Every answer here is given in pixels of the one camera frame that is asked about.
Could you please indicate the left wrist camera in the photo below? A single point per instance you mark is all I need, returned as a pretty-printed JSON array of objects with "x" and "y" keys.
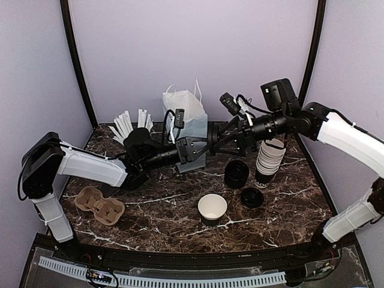
[{"x": 176, "y": 124}]

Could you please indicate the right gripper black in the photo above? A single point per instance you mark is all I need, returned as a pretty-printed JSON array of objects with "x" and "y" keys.
[{"x": 246, "y": 137}]

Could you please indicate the stack of paper coffee cups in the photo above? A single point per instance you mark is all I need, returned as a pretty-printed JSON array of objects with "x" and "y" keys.
[{"x": 268, "y": 161}]

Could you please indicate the white slotted cable duct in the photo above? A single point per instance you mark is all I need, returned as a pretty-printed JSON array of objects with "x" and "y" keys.
[{"x": 158, "y": 278}]

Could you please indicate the bundle of wrapped white straws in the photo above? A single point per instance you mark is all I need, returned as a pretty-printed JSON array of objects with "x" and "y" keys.
[{"x": 123, "y": 125}]

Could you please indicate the black paper coffee cup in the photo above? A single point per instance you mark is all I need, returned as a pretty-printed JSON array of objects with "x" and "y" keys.
[{"x": 211, "y": 208}]

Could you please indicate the brown cardboard cup carrier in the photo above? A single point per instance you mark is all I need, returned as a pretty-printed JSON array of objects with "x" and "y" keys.
[{"x": 107, "y": 211}]

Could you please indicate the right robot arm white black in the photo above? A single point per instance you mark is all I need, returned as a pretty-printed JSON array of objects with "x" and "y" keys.
[{"x": 320, "y": 124}]

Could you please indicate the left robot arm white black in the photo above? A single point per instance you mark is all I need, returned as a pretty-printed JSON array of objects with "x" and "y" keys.
[{"x": 51, "y": 157}]

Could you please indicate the black front frame rail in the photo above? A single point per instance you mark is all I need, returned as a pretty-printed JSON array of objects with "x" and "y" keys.
[{"x": 233, "y": 244}]

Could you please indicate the light blue paper bag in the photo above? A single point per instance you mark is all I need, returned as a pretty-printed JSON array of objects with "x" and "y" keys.
[{"x": 195, "y": 117}]

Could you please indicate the black plastic lid on table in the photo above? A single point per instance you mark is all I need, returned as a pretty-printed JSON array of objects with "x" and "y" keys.
[{"x": 252, "y": 197}]

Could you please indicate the stack of black lids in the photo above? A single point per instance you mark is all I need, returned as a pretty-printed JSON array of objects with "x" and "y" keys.
[{"x": 236, "y": 174}]

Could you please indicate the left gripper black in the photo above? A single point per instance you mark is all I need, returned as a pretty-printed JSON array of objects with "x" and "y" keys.
[{"x": 186, "y": 157}]

